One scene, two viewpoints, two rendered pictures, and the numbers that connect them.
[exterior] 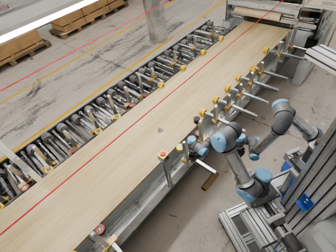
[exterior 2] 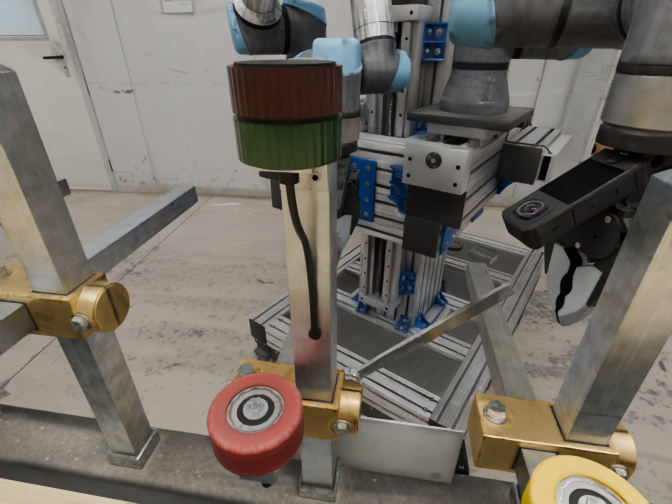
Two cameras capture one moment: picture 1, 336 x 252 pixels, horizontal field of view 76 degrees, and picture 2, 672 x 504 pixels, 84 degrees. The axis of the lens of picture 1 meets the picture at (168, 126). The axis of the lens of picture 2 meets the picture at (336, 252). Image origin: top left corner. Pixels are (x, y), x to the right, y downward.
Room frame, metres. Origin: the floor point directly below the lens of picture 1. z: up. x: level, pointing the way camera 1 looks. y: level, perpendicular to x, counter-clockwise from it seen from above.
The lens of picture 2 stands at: (1.51, -0.09, 1.18)
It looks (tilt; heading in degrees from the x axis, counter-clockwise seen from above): 29 degrees down; 229
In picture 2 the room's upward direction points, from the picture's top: straight up
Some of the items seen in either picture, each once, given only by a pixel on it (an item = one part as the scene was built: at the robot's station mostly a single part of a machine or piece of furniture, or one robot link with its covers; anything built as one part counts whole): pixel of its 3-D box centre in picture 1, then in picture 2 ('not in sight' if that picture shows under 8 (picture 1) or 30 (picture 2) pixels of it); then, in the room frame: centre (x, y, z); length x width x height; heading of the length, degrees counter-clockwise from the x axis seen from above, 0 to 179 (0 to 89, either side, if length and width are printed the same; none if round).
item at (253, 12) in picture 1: (269, 15); not in sight; (3.45, -1.94, 1.05); 1.43 x 0.12 x 0.12; 40
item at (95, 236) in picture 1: (104, 243); not in sight; (0.54, 0.64, 0.89); 0.04 x 0.04 x 0.48; 40
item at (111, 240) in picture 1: (109, 243); not in sight; (0.55, 0.63, 0.81); 0.14 x 0.06 x 0.05; 130
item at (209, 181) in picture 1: (210, 180); not in sight; (1.32, -0.41, 0.04); 0.30 x 0.08 x 0.08; 130
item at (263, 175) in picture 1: (261, 178); (490, 25); (0.67, -0.58, 1.21); 0.13 x 0.12 x 0.14; 122
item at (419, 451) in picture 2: not in sight; (347, 441); (1.31, -0.30, 0.75); 0.26 x 0.01 x 0.10; 130
